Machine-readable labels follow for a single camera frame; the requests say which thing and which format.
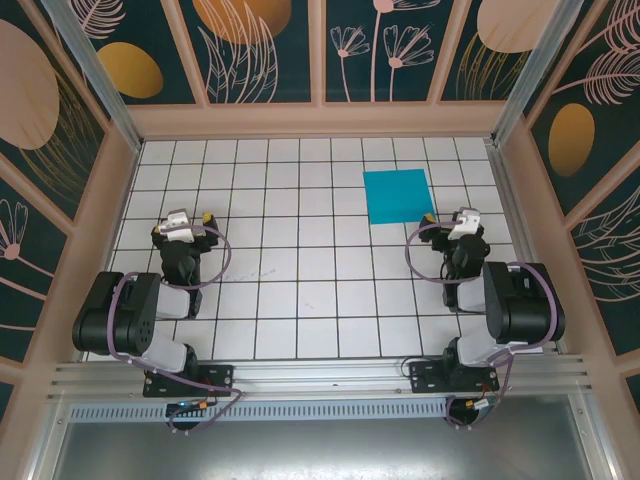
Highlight teal cloth square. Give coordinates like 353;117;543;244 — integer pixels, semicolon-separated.
362;169;435;225

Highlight grey metal sheet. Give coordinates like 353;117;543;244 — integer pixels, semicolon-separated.
47;419;599;480

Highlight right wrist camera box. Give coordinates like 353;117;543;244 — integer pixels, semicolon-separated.
446;207;482;242

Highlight aluminium side rail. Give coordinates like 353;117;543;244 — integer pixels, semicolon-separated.
485;141;570;357

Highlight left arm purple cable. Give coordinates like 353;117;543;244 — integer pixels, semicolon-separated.
108;224;246;435

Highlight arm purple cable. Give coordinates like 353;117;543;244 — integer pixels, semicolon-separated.
405;223;560;430
108;224;246;435

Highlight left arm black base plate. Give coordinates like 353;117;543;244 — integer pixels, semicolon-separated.
143;363;236;399

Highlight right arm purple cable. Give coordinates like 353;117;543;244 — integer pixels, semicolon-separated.
405;223;560;430

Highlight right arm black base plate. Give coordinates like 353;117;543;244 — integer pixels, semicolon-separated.
408;360;501;396

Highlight aluminium frame post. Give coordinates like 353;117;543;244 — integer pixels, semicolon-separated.
39;0;145;154
492;0;586;146

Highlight long aluminium mounting rail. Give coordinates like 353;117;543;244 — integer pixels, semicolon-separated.
47;353;594;401

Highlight slotted grey cable duct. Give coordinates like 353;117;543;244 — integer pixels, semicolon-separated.
67;402;451;422

